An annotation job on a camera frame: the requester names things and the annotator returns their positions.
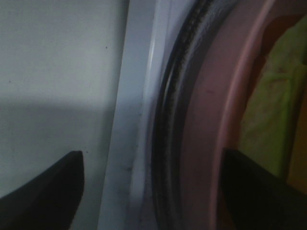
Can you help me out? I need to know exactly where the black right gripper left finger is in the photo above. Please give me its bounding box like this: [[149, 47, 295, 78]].
[[0, 151, 84, 230]]

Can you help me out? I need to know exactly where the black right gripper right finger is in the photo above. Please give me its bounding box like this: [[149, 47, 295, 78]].
[[220, 149, 307, 230]]

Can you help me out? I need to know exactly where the white bread sandwich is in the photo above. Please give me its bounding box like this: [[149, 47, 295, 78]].
[[239, 14, 307, 192]]

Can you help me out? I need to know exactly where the pink round plate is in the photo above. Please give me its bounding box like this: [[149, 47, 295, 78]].
[[180, 0, 307, 230]]

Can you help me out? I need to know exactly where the white microwave oven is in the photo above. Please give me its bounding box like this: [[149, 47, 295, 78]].
[[97, 0, 194, 230]]

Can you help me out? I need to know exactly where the glass microwave turntable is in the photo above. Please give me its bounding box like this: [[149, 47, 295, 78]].
[[151, 0, 237, 230]]

